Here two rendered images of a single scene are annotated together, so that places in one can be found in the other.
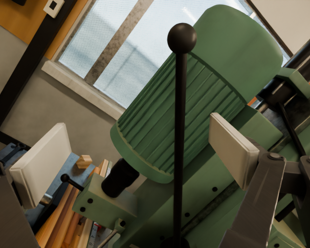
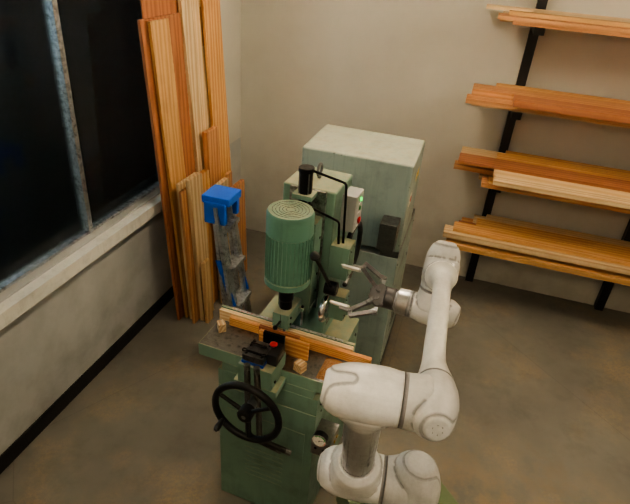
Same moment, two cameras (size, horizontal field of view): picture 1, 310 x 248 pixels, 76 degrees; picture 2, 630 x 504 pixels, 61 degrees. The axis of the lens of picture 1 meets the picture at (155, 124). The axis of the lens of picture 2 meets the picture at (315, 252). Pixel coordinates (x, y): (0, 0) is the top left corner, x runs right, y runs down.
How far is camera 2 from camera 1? 1.76 m
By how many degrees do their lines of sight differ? 53
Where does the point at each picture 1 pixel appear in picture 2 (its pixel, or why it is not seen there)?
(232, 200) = (325, 251)
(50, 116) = (0, 386)
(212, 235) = (332, 268)
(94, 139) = (60, 329)
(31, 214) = not seen: hidden behind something
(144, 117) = (295, 274)
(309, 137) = (330, 211)
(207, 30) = (295, 233)
